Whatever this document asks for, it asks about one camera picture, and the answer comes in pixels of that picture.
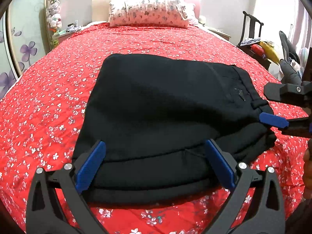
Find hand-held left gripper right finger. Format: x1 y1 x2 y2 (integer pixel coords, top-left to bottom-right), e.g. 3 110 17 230
205 139 286 234

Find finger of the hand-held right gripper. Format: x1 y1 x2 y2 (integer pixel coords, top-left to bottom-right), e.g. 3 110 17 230
259 112 312 138
264 82 304 103

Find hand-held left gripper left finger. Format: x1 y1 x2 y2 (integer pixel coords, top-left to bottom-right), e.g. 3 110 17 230
26 140 108 234

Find black pants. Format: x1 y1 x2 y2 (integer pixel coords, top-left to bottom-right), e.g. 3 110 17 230
72 53 277 205

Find grey padded jacket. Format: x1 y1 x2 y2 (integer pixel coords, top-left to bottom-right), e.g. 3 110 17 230
278 30 304 86

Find pastel striped cushion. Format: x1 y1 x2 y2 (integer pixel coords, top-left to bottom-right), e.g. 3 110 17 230
299 47 309 67

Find pink curtain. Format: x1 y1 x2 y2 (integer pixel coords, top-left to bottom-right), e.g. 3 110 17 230
291 0 312 52

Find red floral bedspread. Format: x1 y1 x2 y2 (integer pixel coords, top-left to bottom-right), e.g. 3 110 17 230
0 22 310 234

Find dark wooden chair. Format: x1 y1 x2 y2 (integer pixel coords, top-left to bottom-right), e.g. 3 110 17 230
238 11 271 70

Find wooden bedside table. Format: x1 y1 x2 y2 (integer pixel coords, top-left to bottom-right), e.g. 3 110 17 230
207 27 231 42

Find pink white pillow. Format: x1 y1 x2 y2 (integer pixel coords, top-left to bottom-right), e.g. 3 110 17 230
186 4 199 25

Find bedside table with clutter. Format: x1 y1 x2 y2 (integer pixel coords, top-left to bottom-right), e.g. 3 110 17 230
51 21 82 48

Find wardrobe door with purple flowers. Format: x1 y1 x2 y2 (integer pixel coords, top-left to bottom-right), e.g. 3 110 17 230
0 0 49 98

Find floral print pillow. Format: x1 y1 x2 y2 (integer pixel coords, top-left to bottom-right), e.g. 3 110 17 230
108 0 190 29

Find hanging plush toy stack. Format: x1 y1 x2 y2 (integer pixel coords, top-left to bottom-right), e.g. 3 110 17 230
46 0 63 30

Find cream pink headboard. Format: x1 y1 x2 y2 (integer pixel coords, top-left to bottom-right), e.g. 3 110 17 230
92 0 201 24

